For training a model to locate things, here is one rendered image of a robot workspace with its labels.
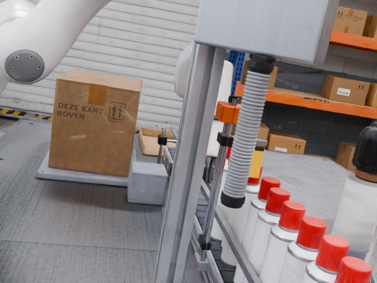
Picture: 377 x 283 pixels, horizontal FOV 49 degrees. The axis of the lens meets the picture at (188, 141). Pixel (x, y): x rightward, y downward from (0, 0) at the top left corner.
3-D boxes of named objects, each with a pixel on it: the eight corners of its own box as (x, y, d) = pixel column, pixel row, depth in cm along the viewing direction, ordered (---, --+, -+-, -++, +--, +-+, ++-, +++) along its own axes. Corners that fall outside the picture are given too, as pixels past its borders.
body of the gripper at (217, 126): (198, 112, 109) (193, 154, 108) (235, 117, 111) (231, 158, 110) (192, 115, 116) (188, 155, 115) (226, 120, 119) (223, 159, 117)
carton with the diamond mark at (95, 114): (128, 178, 127) (140, 91, 120) (47, 167, 124) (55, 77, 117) (132, 150, 156) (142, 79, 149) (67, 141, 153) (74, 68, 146)
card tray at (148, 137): (207, 162, 165) (208, 153, 164) (142, 154, 160) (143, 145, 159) (193, 142, 194) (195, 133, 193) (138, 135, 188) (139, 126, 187)
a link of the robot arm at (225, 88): (195, 103, 110) (230, 107, 110) (200, 55, 111) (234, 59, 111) (195, 109, 118) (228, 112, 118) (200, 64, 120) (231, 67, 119)
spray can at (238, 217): (246, 271, 80) (269, 171, 75) (219, 265, 80) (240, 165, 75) (246, 258, 85) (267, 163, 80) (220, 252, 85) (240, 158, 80)
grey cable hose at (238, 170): (246, 210, 57) (280, 59, 52) (222, 208, 57) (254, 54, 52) (239, 200, 61) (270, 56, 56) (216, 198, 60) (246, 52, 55)
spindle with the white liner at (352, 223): (374, 267, 91) (415, 136, 84) (338, 264, 89) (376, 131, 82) (352, 246, 99) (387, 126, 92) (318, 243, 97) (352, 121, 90)
